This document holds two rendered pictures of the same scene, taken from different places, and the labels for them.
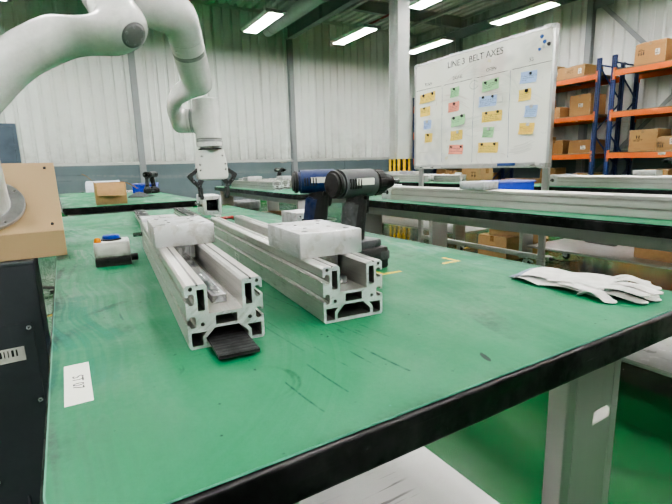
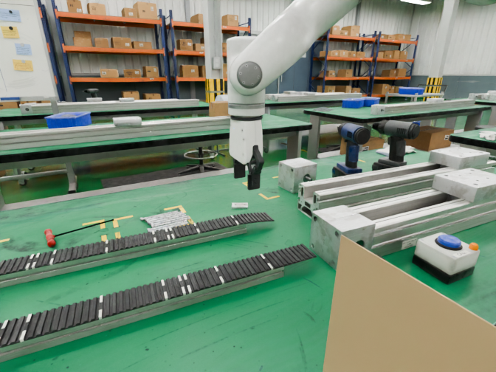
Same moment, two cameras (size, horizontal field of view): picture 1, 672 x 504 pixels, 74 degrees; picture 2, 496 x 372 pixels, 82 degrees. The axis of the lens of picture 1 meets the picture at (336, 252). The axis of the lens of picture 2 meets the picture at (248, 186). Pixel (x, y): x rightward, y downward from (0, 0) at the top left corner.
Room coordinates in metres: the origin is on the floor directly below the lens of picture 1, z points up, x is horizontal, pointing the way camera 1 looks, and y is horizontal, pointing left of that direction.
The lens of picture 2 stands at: (1.50, 1.08, 1.16)
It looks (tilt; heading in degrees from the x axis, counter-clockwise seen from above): 21 degrees down; 273
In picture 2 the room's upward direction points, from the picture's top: straight up
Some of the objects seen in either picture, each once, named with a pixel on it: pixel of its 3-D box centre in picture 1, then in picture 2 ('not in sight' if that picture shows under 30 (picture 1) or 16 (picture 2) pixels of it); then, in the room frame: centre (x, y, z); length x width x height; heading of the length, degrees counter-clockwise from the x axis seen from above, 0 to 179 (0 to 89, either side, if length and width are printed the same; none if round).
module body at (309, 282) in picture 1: (269, 250); (406, 182); (1.01, 0.15, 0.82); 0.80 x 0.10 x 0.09; 26
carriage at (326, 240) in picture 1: (312, 244); (457, 160); (0.78, 0.04, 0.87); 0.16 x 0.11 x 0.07; 26
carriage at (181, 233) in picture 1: (180, 236); (470, 188); (0.92, 0.32, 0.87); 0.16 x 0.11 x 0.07; 26
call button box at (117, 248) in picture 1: (116, 250); (441, 253); (1.12, 0.55, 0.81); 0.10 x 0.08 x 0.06; 116
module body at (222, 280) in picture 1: (182, 259); (465, 204); (0.92, 0.32, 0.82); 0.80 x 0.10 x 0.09; 26
